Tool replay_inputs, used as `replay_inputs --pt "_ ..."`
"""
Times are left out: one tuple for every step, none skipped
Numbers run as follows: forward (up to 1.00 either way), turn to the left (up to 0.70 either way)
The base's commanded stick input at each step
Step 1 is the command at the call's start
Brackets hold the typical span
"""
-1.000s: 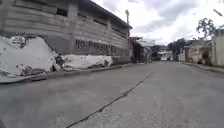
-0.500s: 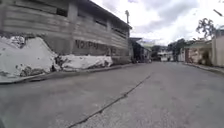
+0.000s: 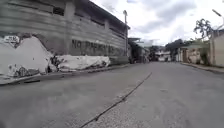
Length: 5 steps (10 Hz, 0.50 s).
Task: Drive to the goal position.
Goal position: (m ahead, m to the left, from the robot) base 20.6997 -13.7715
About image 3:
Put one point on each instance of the dark trees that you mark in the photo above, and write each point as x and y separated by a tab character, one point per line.
173	45

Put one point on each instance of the tall sparse tree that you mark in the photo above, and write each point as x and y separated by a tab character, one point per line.
203	28

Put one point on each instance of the low white tarp heap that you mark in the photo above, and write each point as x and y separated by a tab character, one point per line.
83	61

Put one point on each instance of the beige wall with fence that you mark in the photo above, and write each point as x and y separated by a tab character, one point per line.
218	50

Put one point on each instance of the large grey concrete building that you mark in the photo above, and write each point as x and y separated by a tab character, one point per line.
83	30

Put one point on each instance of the white building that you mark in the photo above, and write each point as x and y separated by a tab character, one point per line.
163	55

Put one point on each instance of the street lamp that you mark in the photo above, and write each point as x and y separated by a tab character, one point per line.
216	13

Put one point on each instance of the grey house with dark grille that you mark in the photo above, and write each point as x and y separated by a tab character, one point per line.
136	50

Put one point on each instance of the large white tarp heap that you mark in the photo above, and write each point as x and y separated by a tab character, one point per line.
30	56

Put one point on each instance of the concrete sidewalk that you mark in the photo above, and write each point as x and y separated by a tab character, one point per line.
66	73
206	67

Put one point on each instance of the utility pole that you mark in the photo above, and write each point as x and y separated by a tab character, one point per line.
125	30

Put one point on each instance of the grey concrete road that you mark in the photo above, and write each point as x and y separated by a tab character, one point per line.
166	96

